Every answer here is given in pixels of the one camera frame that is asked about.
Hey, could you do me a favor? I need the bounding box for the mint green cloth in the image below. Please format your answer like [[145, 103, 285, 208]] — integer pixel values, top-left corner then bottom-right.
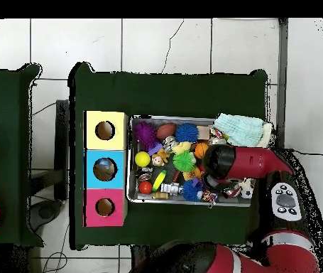
[[214, 112, 265, 148]]

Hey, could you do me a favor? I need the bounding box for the cream knitted cloth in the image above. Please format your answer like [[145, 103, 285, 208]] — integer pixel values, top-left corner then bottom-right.
[[256, 122, 274, 149]]

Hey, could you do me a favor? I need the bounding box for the wooden box with three holes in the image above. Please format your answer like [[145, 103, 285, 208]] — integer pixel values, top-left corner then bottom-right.
[[82, 110, 128, 228]]

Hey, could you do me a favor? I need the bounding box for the yellow ball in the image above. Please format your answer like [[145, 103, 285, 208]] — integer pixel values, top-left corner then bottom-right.
[[134, 151, 151, 168]]

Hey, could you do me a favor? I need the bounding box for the yellow plush duck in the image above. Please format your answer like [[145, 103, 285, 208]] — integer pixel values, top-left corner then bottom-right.
[[172, 141, 192, 155]]

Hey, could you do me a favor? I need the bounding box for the brown toy football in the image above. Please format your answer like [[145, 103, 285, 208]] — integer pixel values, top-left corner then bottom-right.
[[155, 122, 177, 140]]

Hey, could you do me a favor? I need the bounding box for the purple spiky ball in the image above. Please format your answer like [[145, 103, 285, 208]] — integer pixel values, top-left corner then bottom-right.
[[133, 121, 160, 151]]

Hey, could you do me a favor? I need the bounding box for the green rubber koosh ball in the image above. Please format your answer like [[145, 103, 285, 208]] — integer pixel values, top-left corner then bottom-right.
[[173, 149, 197, 173]]

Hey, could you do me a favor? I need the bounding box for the blue rubber koosh ball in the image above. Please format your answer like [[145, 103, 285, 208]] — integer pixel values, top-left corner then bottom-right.
[[182, 178, 204, 202], [174, 122, 199, 144]]

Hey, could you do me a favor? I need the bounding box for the red ball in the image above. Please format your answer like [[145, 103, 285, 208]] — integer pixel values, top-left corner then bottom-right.
[[138, 181, 153, 195]]

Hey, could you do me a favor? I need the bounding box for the orange toy basketball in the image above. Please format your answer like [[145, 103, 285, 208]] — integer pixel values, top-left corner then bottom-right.
[[193, 141, 209, 159]]

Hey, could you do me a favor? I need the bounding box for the dark green table cloth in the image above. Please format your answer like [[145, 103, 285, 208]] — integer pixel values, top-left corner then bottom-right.
[[0, 63, 43, 247], [68, 61, 269, 252]]

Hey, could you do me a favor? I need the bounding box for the small soccer ball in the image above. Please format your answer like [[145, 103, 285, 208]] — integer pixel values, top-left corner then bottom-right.
[[239, 187, 254, 199]]

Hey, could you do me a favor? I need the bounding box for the black stand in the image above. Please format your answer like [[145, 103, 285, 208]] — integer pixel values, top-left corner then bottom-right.
[[53, 99, 70, 201]]

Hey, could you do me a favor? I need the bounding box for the dark grey rounded base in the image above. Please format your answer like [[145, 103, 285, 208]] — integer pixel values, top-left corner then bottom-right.
[[29, 198, 65, 232]]

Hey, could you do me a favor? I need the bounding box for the grey metal bar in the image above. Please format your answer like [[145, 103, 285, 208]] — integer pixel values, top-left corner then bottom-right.
[[274, 18, 290, 149]]

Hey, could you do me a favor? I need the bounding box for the wire mesh bin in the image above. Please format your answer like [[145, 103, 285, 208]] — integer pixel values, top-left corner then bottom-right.
[[126, 114, 268, 208]]

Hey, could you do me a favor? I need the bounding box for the black cable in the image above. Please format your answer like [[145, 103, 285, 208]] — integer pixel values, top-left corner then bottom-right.
[[287, 147, 323, 156]]

